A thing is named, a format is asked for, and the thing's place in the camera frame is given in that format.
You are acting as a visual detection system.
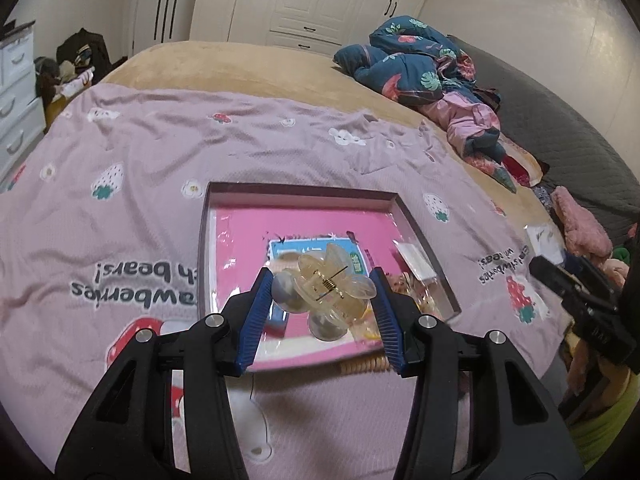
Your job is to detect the white wardrobe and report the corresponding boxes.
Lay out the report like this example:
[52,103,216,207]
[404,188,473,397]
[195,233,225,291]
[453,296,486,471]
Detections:
[130,0,441,58]

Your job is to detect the white drawer cabinet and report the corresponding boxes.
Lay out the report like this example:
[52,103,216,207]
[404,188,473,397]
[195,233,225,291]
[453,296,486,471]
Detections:
[0,20,47,184]

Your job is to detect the grey quilted headboard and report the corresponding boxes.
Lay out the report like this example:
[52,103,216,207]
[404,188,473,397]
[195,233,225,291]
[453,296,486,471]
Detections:
[447,35,640,246]

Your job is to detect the dark bag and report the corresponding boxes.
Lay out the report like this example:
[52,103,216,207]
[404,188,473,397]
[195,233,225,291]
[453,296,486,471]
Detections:
[56,29,112,73]

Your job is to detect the orange coil hair tie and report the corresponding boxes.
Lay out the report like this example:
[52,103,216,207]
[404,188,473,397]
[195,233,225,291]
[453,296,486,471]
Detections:
[340,357,392,377]

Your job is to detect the pink plush cloth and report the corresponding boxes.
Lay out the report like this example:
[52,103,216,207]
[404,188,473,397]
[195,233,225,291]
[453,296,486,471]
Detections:
[550,186,614,262]

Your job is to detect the purple strawberry printed blanket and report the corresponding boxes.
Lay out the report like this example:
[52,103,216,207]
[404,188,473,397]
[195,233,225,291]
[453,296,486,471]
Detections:
[0,82,573,480]

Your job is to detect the translucent yellow hair claw clip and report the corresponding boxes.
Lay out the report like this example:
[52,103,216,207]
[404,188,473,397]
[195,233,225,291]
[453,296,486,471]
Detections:
[270,242,377,343]

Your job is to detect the pink clothing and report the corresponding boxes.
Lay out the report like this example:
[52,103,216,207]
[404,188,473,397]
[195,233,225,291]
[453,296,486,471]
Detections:
[420,90,502,162]

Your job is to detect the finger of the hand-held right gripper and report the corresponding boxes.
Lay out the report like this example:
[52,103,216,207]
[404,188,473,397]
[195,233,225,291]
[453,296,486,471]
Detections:
[564,252,618,295]
[529,255,596,307]

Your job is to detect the brown cardboard box tray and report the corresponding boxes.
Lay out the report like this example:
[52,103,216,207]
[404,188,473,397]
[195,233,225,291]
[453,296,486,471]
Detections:
[197,181,462,373]

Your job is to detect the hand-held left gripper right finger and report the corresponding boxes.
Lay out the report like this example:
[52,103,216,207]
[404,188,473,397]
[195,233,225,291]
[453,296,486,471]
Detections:
[369,266,586,480]

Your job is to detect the yellow green cloth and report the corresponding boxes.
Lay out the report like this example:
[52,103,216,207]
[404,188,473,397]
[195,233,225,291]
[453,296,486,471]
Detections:
[570,385,640,472]

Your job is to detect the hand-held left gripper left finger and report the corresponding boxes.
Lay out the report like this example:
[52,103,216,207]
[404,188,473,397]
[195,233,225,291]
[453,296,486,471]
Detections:
[55,266,276,480]

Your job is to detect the white packet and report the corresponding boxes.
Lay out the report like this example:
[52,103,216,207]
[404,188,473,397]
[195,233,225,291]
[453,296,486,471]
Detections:
[392,241,439,281]
[525,225,567,262]

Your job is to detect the red and yellow cloth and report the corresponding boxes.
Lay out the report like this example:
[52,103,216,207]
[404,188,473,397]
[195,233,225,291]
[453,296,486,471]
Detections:
[492,140,551,189]

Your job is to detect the pink book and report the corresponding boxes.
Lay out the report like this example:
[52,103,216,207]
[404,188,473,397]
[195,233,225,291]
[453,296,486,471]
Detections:
[212,207,401,373]

